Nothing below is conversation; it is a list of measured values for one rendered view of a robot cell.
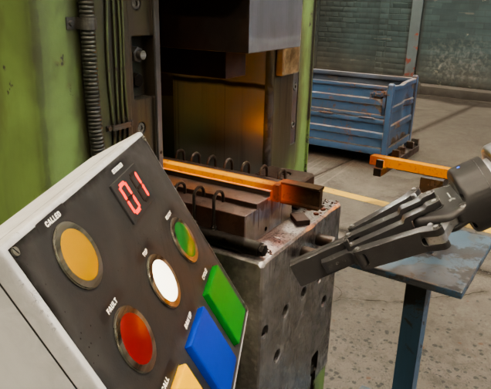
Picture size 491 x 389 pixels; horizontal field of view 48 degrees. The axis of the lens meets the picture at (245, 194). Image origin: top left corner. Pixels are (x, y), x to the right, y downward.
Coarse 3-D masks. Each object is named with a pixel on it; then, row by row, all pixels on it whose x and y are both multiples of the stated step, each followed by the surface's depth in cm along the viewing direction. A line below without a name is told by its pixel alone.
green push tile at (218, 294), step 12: (216, 276) 67; (216, 288) 65; (228, 288) 68; (216, 300) 63; (228, 300) 67; (216, 312) 63; (228, 312) 65; (240, 312) 69; (228, 324) 63; (240, 324) 67; (228, 336) 64; (240, 336) 65
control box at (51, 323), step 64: (64, 192) 46; (128, 192) 56; (0, 256) 36; (128, 256) 51; (0, 320) 38; (64, 320) 39; (192, 320) 57; (0, 384) 40; (64, 384) 39; (128, 384) 42
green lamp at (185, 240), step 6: (180, 222) 65; (180, 228) 64; (186, 228) 66; (180, 234) 63; (186, 234) 65; (180, 240) 63; (186, 240) 64; (192, 240) 66; (186, 246) 63; (192, 246) 65; (186, 252) 63; (192, 252) 64
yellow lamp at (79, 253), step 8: (64, 232) 43; (72, 232) 44; (80, 232) 45; (64, 240) 42; (72, 240) 43; (80, 240) 44; (88, 240) 45; (64, 248) 42; (72, 248) 43; (80, 248) 44; (88, 248) 45; (64, 256) 41; (72, 256) 42; (80, 256) 43; (88, 256) 44; (96, 256) 45; (72, 264) 42; (80, 264) 43; (88, 264) 44; (96, 264) 45; (80, 272) 42; (88, 272) 43; (96, 272) 44; (88, 280) 43
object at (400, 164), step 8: (384, 160) 140; (392, 160) 139; (400, 160) 139; (408, 160) 139; (400, 168) 138; (408, 168) 137; (416, 168) 136; (424, 168) 135; (432, 168) 134; (440, 168) 132; (448, 168) 133; (440, 176) 133
